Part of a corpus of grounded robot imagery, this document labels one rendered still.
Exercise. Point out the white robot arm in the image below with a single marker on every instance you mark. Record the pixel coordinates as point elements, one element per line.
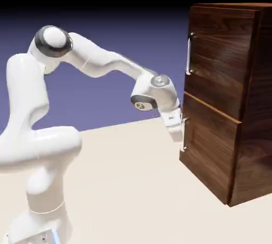
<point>25,91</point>

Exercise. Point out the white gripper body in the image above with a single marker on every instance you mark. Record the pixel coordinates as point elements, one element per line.
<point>176,131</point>

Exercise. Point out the small dark wood cabinet door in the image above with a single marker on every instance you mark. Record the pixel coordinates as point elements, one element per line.
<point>208,154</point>

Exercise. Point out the dark wood cabinet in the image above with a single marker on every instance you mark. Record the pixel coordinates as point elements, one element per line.
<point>255,108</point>

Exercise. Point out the large dark wood cabinet door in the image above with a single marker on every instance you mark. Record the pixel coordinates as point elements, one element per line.
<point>221,61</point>

